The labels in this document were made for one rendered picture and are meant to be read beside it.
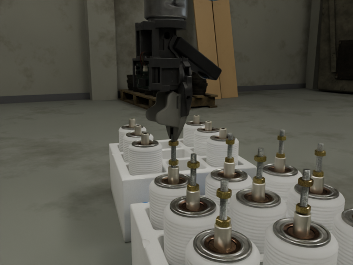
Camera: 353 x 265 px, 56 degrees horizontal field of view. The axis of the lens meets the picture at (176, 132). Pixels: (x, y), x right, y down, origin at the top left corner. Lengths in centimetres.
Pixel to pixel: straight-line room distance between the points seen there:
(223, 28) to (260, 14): 101
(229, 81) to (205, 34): 64
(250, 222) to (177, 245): 12
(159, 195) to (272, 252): 24
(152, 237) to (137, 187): 30
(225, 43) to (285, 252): 393
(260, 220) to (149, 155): 43
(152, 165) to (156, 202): 28
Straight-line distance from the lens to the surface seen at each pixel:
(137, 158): 90
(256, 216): 56
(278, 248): 48
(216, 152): 97
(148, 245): 59
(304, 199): 48
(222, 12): 441
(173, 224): 53
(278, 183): 71
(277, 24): 540
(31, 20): 408
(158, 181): 65
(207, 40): 412
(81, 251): 94
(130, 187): 88
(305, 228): 50
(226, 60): 425
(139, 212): 70
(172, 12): 57
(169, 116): 59
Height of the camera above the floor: 49
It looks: 13 degrees down
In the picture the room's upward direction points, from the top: straight up
